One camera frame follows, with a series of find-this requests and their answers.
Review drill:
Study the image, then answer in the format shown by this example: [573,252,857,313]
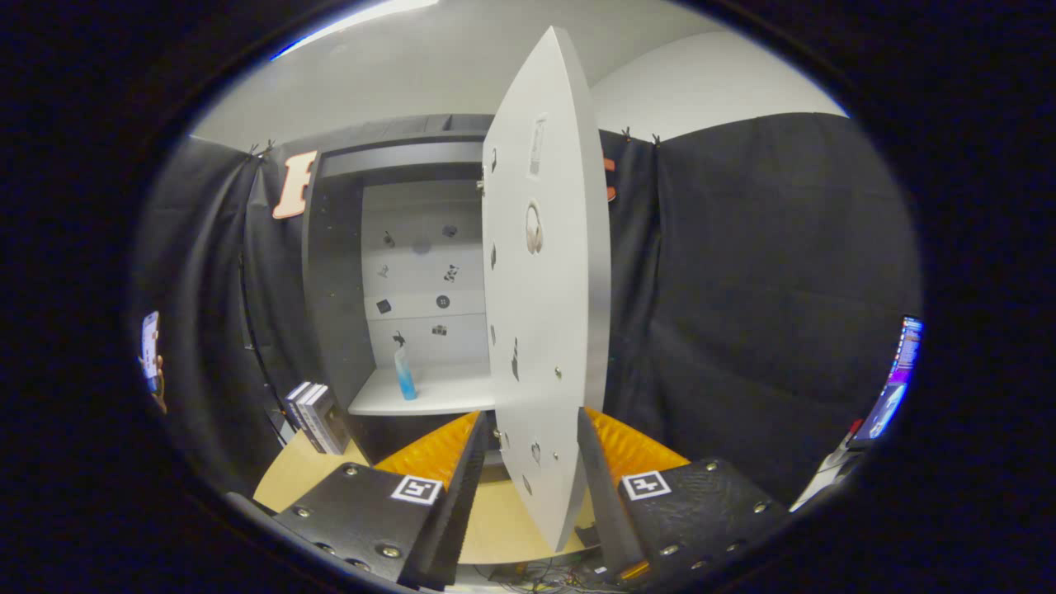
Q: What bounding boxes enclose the computer monitor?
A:
[854,316,925,442]

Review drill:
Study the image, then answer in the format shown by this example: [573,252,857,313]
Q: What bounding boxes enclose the white cabinet shelf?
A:
[348,363,497,417]

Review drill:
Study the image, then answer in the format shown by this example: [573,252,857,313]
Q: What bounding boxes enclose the grey cabinet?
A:
[301,114,500,467]

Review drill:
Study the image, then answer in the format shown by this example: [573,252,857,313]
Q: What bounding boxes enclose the tangle of cables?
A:
[487,557,615,593]

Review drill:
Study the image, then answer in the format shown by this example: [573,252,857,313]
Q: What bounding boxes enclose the smartphone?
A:
[140,311,162,393]

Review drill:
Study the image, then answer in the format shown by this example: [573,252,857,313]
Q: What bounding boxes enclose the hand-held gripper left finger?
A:
[272,410,490,591]

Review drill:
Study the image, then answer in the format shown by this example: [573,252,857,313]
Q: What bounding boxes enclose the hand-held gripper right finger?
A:
[576,407,793,588]

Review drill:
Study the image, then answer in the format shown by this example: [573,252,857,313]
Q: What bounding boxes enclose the black backdrop cloth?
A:
[132,111,923,504]

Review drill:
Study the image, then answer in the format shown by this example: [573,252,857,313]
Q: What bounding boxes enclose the thin black cable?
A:
[238,256,285,430]

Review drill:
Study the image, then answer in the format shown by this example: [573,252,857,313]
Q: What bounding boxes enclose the white cabinet door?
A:
[481,25,613,554]

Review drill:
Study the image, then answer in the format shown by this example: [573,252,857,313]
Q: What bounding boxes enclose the blue and white tube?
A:
[394,346,418,402]

